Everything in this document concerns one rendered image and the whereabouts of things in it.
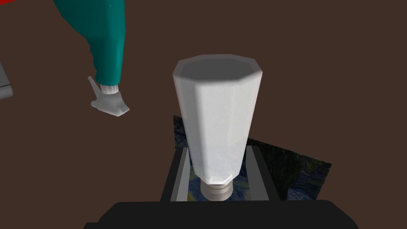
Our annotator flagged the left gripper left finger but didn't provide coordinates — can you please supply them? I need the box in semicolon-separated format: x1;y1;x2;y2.
160;146;192;202

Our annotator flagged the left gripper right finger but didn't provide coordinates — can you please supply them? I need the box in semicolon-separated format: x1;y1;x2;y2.
244;145;280;202

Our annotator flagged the white translucent bottle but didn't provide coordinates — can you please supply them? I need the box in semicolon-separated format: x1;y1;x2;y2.
172;54;263;202

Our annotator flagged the teal spray bottle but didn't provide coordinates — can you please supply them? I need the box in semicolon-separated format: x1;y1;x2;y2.
52;0;130;117

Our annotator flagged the grey flat object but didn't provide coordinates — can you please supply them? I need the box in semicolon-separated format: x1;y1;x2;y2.
0;62;14;100

